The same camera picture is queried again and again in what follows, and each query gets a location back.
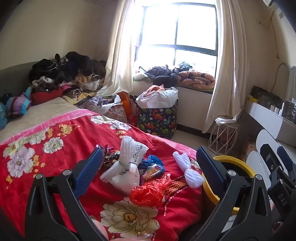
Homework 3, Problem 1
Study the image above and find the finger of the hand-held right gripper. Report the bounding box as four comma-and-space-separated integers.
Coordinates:
259, 143, 278, 172
277, 146, 296, 176

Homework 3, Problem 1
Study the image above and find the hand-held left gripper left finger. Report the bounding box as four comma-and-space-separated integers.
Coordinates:
24, 147, 109, 241

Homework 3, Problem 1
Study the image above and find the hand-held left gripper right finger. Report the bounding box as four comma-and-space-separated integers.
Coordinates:
196, 146, 274, 241

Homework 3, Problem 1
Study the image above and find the white foam fruit net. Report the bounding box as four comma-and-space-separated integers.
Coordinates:
173, 151, 205, 189

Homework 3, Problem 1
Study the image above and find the shiny purple candy wrapper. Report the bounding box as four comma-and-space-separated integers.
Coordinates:
95, 144, 121, 168

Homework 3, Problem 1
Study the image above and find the yellow rimmed bin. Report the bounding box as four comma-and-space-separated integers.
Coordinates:
201, 155, 257, 215

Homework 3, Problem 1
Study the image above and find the white printed plastic bag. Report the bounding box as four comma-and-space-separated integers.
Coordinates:
100, 136, 150, 195

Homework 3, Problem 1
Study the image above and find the blue plastic bag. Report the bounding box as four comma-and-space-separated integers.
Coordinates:
138, 154, 166, 179

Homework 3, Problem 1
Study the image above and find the yellow snack wrapper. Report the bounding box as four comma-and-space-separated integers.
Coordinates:
142, 164, 163, 181

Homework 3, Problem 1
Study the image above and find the red plastic bag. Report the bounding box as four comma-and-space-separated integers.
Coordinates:
129, 173, 173, 207

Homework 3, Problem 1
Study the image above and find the white drawer cabinet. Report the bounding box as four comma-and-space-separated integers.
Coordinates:
245, 129, 296, 209

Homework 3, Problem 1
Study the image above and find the red floral blanket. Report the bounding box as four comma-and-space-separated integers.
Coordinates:
0, 109, 204, 241

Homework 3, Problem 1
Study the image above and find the white vanity table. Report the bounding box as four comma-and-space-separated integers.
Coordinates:
244, 98, 296, 142

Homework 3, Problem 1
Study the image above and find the clear acrylic organiser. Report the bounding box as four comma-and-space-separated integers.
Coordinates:
280, 99, 296, 121

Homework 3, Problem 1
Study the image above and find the floral fabric bag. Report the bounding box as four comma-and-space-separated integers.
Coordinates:
106, 103, 129, 124

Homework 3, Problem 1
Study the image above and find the lavender cloth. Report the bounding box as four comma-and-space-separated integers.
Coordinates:
86, 95, 122, 114

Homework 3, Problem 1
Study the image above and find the beige bed sheet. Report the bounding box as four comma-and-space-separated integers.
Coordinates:
0, 97, 97, 139

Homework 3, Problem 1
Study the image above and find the dinosaur print fabric basket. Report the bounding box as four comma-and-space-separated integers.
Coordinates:
136, 97, 179, 140

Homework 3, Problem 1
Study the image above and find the orange bag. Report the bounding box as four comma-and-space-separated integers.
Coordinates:
116, 91, 133, 117

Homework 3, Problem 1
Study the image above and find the curved vanity mirror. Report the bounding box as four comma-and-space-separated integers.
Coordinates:
286, 62, 296, 100

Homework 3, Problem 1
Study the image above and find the brown patterned blanket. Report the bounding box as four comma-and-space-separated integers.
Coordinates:
62, 84, 99, 100

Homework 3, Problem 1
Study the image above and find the red cloth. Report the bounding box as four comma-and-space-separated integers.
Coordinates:
30, 88, 70, 106

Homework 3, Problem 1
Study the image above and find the white plastic basket liner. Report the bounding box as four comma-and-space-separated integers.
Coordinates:
135, 87, 179, 108

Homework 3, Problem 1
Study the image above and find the cream curtain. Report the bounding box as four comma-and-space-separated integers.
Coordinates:
97, 0, 145, 98
202, 0, 246, 134

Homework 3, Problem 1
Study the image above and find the purple striped cloth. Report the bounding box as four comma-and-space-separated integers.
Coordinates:
5, 87, 33, 116

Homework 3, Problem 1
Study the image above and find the pink cloth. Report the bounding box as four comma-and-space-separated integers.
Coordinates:
142, 85, 166, 97

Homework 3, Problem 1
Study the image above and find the light blue cloth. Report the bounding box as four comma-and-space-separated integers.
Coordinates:
0, 102, 10, 131

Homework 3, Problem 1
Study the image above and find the pile of dark clothes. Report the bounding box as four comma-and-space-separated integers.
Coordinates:
29, 51, 108, 93

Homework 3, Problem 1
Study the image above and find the grey bed headboard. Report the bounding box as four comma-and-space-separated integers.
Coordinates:
0, 61, 47, 98

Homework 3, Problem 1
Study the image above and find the black framed window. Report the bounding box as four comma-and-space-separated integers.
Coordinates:
134, 2, 219, 68

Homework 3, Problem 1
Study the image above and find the white wire stool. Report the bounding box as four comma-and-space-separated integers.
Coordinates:
208, 115, 241, 156

